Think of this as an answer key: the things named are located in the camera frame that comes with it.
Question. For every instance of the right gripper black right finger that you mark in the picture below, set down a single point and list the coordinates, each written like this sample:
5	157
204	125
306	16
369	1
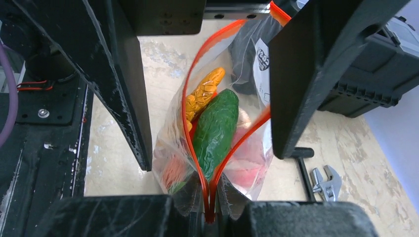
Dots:
245	218

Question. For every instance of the beige round mushroom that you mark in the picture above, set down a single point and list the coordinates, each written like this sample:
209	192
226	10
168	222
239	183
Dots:
244	120

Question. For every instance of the black plastic toolbox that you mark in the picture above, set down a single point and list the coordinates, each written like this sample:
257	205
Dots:
386	69

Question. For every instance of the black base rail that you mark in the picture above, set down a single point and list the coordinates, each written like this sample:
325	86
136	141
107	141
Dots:
44	158

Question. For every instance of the red-handled adjustable wrench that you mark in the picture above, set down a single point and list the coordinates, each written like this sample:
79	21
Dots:
329	189

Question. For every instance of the green cucumber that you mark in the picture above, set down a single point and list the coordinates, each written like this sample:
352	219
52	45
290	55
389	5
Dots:
215	131

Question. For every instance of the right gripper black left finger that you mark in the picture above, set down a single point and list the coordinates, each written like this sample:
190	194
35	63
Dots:
125	216

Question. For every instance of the orange carrot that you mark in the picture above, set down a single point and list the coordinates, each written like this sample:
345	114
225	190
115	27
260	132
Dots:
179	163

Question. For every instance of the red pink fruit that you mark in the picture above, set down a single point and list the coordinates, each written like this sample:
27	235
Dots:
247	167

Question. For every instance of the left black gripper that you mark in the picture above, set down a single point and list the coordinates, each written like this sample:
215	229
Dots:
143	17

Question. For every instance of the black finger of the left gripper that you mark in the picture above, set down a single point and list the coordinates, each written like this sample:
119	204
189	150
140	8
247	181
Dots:
310	54
100	43

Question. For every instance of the black T-handle tool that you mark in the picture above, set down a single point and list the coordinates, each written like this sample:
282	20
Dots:
299	154

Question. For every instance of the clear orange-zip bag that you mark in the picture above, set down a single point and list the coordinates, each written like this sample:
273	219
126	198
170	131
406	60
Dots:
236	57

